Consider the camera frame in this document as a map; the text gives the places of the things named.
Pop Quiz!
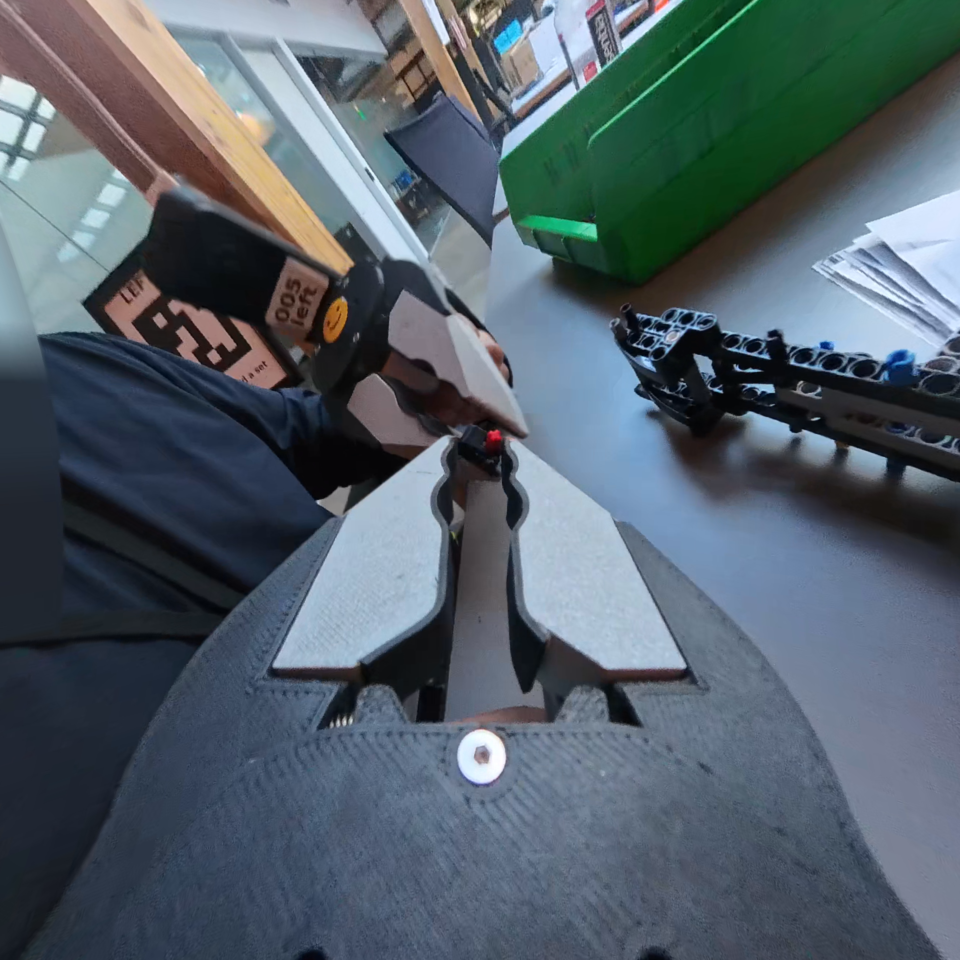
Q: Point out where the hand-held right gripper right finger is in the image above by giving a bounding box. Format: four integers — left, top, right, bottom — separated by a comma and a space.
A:
498, 442, 687, 695

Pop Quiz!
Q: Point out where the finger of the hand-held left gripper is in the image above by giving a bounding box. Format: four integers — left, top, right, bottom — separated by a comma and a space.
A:
386, 291, 530, 440
346, 375, 451, 460

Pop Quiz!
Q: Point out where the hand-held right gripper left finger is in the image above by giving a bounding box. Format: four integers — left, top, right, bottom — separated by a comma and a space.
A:
271, 437, 457, 695

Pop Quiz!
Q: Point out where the black lego connector piece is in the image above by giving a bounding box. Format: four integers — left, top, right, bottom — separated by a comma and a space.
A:
457, 423, 506, 476

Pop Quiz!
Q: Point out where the person's left forearm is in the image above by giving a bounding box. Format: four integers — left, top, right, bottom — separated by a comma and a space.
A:
37, 333, 399, 504

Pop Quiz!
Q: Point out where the long black grey lego assembly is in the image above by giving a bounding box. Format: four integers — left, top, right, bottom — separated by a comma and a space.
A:
611, 303, 960, 483

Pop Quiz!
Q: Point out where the lego instruction booklet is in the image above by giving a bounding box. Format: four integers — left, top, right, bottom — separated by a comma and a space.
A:
813, 191, 960, 346

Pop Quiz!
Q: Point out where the person's left hand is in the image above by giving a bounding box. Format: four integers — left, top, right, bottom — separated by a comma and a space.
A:
382, 360, 496, 435

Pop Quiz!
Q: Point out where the wooden beam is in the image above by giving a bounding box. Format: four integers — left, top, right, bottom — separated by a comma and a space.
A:
0, 0, 354, 277

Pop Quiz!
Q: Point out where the dark office chair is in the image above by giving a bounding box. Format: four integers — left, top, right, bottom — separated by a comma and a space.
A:
384, 93, 501, 246

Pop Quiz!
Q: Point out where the green plastic bin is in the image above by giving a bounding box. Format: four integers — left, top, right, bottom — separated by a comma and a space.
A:
517, 0, 960, 285
498, 0, 751, 226

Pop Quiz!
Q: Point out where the person's navy clothing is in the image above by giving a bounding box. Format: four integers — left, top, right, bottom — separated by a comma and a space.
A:
0, 330, 339, 960

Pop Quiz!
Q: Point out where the red black carton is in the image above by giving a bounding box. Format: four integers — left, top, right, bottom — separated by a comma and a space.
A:
583, 0, 625, 82

